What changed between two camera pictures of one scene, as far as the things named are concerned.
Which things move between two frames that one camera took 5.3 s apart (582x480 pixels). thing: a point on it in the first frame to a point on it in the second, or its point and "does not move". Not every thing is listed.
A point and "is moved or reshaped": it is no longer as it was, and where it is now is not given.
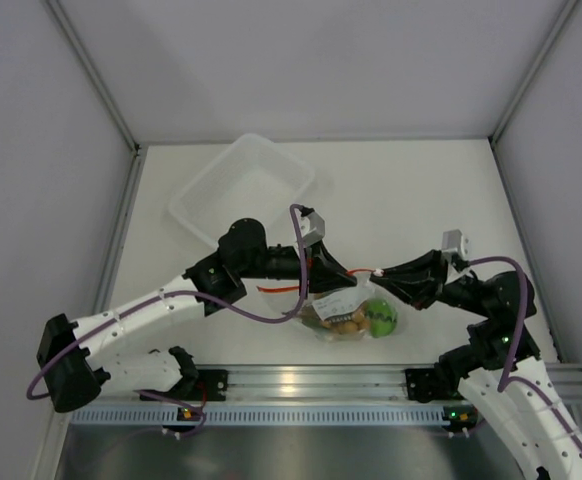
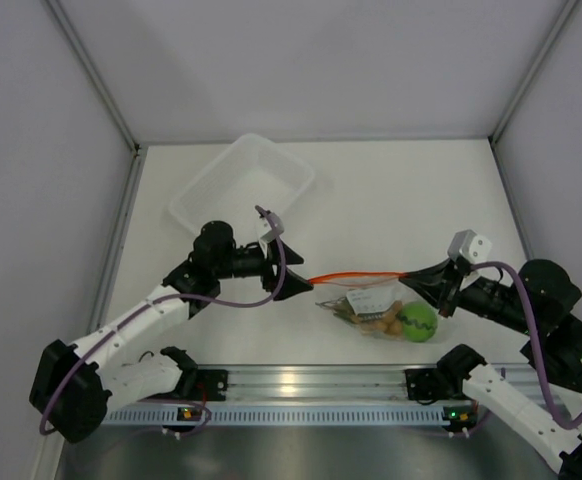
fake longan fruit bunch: (356, 323) to (385, 323)
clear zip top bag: (361, 311) is moved or reshaped
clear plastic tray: (249, 178) does not move
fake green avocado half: (383, 317) to (419, 321)
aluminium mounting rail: (384, 382) does not move
